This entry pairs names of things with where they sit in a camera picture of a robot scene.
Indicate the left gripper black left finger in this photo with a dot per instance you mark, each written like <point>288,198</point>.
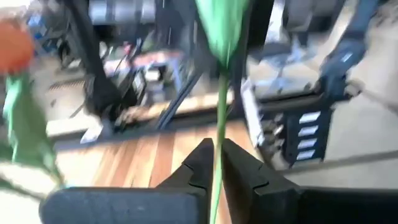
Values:
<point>140,205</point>

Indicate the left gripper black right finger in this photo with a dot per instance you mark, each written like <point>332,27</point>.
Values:
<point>280,205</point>

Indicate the orange artificial tulip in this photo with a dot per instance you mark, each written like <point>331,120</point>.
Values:
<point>15,46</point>

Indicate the black frame post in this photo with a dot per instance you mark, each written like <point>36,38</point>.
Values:
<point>90,62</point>

